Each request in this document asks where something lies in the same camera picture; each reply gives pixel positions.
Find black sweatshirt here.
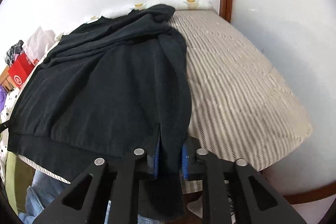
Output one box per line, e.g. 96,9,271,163
8,5,191,221

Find striped beige mattress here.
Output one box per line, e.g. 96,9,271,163
15,9,314,195

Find blue jeans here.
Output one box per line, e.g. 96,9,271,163
18,169,153,224

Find red paper bag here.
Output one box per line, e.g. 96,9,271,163
8,52,39,89

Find white plastic bag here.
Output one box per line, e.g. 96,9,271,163
23,27,55,65

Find plaid dark cloth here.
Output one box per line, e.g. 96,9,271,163
5,40,24,67

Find white patterned pillow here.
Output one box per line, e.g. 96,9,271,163
86,0,214,24

